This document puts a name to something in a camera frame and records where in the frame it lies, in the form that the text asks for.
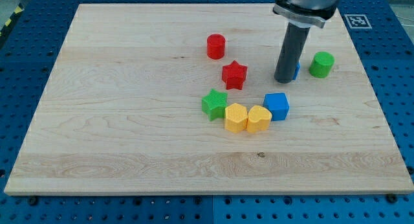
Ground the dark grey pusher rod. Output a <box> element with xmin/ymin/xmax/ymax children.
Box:
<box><xmin>274</xmin><ymin>23</ymin><xmax>310</xmax><ymax>84</ymax></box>

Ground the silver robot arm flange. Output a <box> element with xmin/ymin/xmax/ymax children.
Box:
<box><xmin>273</xmin><ymin>0</ymin><xmax>339</xmax><ymax>28</ymax></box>

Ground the red cylinder block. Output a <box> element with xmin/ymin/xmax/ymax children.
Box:
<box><xmin>206</xmin><ymin>34</ymin><xmax>226</xmax><ymax>60</ymax></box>

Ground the yellow hexagon block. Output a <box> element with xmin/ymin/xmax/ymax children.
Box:
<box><xmin>224</xmin><ymin>103</ymin><xmax>248</xmax><ymax>133</ymax></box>

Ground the white fiducial marker tag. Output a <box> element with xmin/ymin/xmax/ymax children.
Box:
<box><xmin>344</xmin><ymin>14</ymin><xmax>372</xmax><ymax>29</ymax></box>

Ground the light wooden board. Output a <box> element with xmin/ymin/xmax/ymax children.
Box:
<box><xmin>5</xmin><ymin>4</ymin><xmax>413</xmax><ymax>196</ymax></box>

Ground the yellow heart block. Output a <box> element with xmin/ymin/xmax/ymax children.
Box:
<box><xmin>246</xmin><ymin>106</ymin><xmax>272</xmax><ymax>133</ymax></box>

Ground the red star block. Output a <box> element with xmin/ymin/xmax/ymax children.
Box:
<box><xmin>222</xmin><ymin>60</ymin><xmax>248</xmax><ymax>90</ymax></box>

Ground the blue cube block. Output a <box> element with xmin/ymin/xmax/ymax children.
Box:
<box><xmin>263</xmin><ymin>93</ymin><xmax>290</xmax><ymax>121</ymax></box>

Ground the green star block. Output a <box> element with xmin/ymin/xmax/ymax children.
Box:
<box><xmin>202</xmin><ymin>89</ymin><xmax>228</xmax><ymax>121</ymax></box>

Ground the green cylinder block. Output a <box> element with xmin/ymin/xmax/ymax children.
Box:
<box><xmin>309</xmin><ymin>51</ymin><xmax>335</xmax><ymax>78</ymax></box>

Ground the blue triangle block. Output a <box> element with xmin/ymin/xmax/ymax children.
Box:
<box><xmin>292</xmin><ymin>62</ymin><xmax>300</xmax><ymax>80</ymax></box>

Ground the yellow black hazard tape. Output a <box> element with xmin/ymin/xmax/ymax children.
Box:
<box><xmin>1</xmin><ymin>3</ymin><xmax>24</xmax><ymax>47</ymax></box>

